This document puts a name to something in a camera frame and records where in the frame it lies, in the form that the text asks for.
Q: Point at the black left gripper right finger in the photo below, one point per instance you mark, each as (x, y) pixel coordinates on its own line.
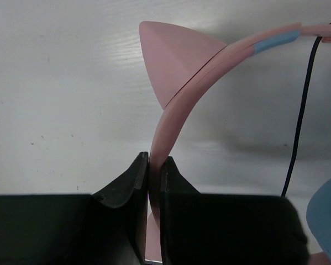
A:
(200, 228)

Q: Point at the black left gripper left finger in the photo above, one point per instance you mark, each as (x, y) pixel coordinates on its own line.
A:
(108, 227)

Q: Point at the pink blue cat-ear headphones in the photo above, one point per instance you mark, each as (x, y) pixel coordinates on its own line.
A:
(182, 65)

